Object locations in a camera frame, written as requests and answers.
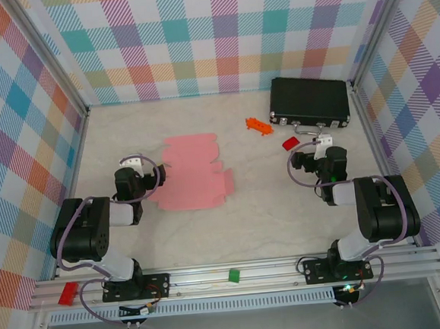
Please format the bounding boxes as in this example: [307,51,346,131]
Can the pink paper box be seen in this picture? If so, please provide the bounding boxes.
[150,131,237,214]

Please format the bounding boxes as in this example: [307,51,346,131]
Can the small red flat block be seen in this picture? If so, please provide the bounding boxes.
[280,135,301,152]

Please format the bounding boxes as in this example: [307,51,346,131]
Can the orange plastic toy piece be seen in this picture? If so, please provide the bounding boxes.
[245,115,275,138]

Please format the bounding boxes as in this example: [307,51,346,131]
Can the black carrying case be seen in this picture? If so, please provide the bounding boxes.
[266,71,352,138]

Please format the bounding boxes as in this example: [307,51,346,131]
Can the red toy brick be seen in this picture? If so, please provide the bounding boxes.
[56,281,81,308]

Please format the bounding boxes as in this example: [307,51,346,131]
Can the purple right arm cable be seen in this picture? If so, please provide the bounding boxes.
[286,131,417,314]

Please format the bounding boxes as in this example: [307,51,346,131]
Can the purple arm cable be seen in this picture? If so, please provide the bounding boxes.
[286,131,417,314]
[48,152,179,329]

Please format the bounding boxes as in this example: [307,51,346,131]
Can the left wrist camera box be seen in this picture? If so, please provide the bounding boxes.
[118,154,146,178]

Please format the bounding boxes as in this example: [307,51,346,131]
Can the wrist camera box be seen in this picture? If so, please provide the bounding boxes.
[118,154,146,178]
[314,134,335,159]

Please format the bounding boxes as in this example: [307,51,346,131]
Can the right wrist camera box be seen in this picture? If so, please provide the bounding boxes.
[314,134,335,159]

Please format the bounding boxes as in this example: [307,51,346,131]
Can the aluminium table side rail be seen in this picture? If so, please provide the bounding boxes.
[348,77,419,252]
[36,105,105,280]

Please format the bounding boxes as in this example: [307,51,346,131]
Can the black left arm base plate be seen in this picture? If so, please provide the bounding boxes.
[100,271,173,304]

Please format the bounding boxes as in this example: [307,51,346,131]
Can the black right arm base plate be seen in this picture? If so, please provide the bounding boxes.
[302,254,375,286]

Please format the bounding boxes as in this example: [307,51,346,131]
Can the aluminium mounting rail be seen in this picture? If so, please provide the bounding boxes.
[24,244,440,314]

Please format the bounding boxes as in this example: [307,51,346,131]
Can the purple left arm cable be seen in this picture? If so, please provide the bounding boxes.
[48,152,179,329]

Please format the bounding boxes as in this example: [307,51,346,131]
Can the aluminium frame post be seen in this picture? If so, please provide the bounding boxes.
[343,0,417,91]
[8,0,90,121]

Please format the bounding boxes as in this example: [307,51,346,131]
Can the slotted grey cable duct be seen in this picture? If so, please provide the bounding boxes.
[48,286,337,327]

